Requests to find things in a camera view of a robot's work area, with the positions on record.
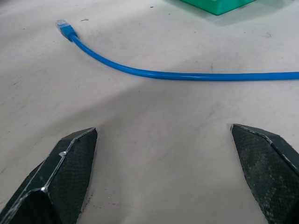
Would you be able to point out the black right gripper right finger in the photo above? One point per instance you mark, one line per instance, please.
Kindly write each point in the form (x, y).
(264, 168)

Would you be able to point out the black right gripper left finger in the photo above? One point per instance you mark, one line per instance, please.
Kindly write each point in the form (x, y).
(58, 182)

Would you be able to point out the green plastic box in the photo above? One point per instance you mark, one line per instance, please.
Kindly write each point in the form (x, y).
(216, 5)

